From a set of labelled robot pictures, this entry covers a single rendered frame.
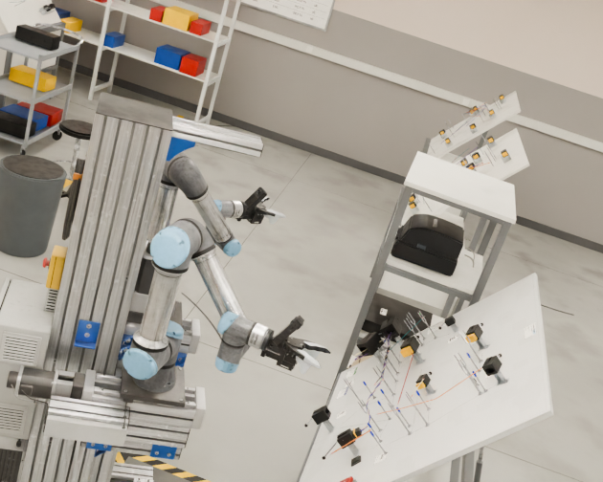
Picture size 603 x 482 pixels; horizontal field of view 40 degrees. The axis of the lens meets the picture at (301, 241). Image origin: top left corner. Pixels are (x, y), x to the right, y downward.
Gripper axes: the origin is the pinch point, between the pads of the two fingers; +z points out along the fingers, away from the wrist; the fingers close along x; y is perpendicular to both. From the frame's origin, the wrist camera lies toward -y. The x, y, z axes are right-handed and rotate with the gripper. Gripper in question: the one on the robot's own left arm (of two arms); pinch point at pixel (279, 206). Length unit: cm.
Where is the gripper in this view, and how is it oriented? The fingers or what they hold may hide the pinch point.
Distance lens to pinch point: 361.7
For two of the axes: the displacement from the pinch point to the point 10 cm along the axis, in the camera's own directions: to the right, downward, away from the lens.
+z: 7.9, 0.0, 6.2
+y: -3.6, 8.1, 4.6
